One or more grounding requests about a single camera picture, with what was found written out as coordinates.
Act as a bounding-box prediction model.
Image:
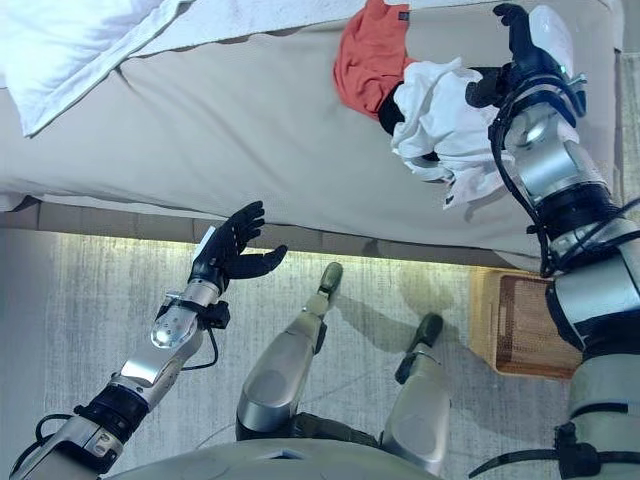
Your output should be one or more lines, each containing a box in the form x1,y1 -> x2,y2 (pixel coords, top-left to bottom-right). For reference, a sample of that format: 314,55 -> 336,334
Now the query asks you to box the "white bed with pillows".
0,4 -> 621,271

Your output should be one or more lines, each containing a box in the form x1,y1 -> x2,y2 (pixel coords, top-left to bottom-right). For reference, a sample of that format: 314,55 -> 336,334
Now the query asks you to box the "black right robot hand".
464,2 -> 576,109

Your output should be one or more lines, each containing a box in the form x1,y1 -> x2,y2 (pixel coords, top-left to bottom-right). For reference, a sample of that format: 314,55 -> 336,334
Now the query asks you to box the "white duvet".
0,0 -> 186,139

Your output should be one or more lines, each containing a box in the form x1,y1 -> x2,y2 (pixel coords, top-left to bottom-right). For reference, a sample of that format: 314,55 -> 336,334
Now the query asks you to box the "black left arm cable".
9,327 -> 220,474

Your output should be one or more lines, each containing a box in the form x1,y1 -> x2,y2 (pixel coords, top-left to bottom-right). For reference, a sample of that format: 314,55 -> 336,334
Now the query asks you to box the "grey striped rug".
0,47 -> 640,480

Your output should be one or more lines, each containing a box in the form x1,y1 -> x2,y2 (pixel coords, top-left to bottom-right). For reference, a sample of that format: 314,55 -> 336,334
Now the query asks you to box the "grey robot torso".
107,437 -> 446,480

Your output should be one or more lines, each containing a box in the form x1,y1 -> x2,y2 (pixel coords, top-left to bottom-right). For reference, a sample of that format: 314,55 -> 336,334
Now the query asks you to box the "navy black garment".
377,82 -> 441,164

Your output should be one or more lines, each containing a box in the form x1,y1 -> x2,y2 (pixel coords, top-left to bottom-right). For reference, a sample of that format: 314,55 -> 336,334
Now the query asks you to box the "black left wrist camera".
202,301 -> 231,330

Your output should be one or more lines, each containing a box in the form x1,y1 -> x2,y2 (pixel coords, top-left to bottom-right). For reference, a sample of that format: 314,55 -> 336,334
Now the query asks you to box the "silver left robot leg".
234,262 -> 346,444

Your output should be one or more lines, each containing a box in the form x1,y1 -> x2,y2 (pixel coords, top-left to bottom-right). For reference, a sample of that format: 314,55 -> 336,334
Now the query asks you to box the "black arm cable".
487,74 -> 640,281
9,327 -> 220,474

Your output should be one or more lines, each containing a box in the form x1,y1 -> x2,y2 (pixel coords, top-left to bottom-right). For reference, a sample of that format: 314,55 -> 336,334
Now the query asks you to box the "bed with upholstered frame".
0,0 -> 626,274

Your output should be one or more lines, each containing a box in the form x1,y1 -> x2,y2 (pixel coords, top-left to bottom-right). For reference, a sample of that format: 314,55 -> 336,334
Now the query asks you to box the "orange garment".
333,0 -> 419,120

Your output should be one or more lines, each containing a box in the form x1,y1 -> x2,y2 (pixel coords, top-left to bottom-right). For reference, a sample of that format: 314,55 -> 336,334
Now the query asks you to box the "white garment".
389,57 -> 519,211

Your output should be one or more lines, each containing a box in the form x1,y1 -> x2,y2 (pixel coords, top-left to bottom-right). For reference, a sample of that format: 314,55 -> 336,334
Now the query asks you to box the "brown wicker basket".
469,267 -> 584,381

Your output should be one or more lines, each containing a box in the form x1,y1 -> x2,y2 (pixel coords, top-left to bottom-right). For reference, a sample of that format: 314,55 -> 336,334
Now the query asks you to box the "light grey bed sheet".
117,0 -> 501,61

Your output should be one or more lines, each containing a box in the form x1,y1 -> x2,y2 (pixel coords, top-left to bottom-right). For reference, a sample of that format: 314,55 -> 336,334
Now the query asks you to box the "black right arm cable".
487,74 -> 640,281

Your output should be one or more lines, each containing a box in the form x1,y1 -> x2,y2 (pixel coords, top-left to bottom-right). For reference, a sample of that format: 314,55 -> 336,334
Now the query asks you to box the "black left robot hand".
188,200 -> 290,296

